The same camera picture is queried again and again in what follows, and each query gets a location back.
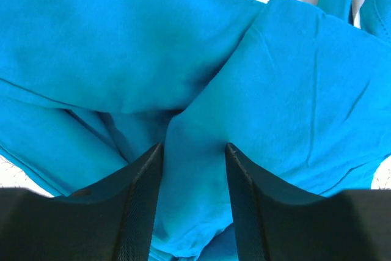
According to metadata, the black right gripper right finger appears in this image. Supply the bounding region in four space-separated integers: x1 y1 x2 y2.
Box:
225 144 390 261

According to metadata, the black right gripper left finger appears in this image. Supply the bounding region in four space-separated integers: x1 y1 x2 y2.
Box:
1 144 163 261

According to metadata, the blue t shirt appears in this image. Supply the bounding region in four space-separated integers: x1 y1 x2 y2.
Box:
1 0 390 260

